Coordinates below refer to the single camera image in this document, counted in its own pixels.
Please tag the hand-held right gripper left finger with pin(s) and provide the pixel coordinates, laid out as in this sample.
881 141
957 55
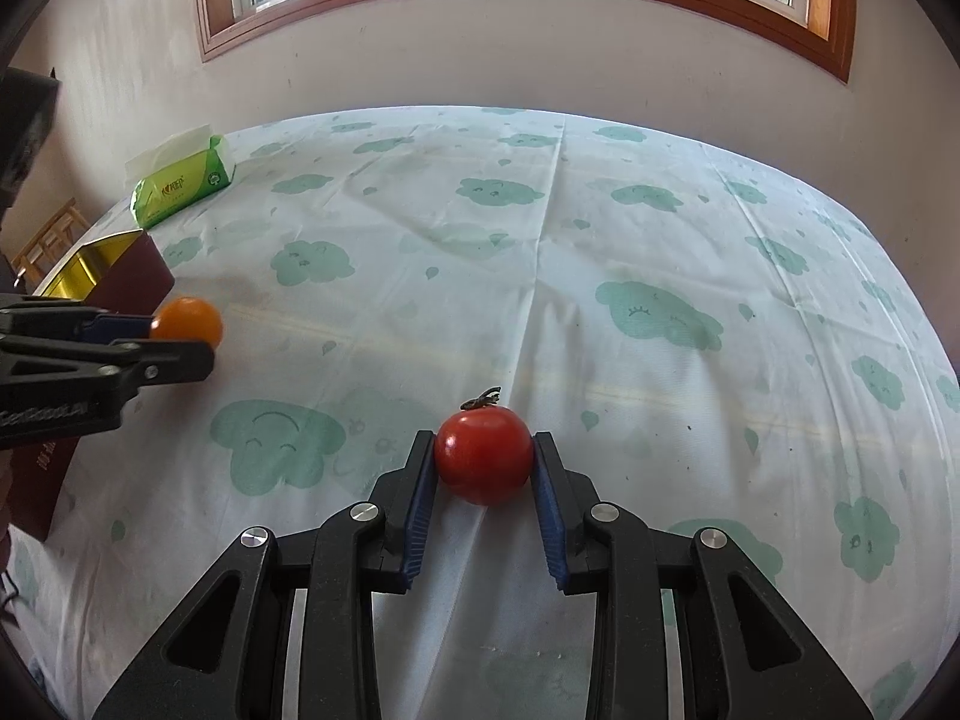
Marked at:
420 517

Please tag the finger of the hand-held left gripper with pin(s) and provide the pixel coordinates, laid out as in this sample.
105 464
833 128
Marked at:
120 326
176 361

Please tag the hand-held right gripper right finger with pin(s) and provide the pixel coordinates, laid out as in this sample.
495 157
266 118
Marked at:
550 525

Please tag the orange tomato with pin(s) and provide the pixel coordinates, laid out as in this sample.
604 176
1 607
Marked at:
191 319

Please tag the maroon tin box gold inside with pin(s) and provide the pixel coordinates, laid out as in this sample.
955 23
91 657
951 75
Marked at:
135 277

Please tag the small red tomato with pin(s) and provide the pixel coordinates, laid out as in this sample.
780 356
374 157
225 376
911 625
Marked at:
484 454

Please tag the wooden chair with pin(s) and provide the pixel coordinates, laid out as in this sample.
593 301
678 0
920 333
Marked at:
52 232

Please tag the green tissue pack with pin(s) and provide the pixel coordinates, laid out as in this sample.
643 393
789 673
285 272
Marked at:
184 187

